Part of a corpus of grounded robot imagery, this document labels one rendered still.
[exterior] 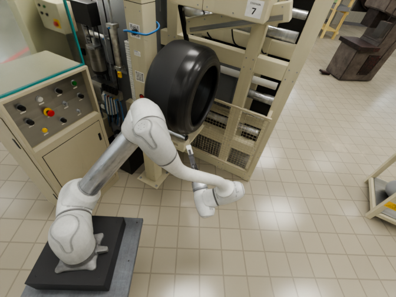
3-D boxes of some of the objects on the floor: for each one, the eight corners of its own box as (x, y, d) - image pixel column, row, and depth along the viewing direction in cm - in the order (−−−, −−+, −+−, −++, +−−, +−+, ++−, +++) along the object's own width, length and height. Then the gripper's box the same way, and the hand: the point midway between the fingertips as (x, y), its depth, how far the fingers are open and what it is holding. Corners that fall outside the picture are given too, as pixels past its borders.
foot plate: (137, 178, 228) (137, 177, 227) (151, 163, 246) (151, 162, 244) (157, 189, 221) (157, 188, 220) (170, 172, 239) (170, 171, 237)
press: (353, 67, 544) (435, -58, 377) (380, 87, 470) (497, -57, 303) (309, 63, 531) (373, -69, 364) (329, 83, 457) (421, -70, 290)
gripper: (190, 181, 116) (180, 143, 124) (194, 184, 128) (184, 149, 136) (203, 177, 116) (192, 139, 124) (205, 181, 128) (195, 147, 136)
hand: (189, 149), depth 129 cm, fingers closed
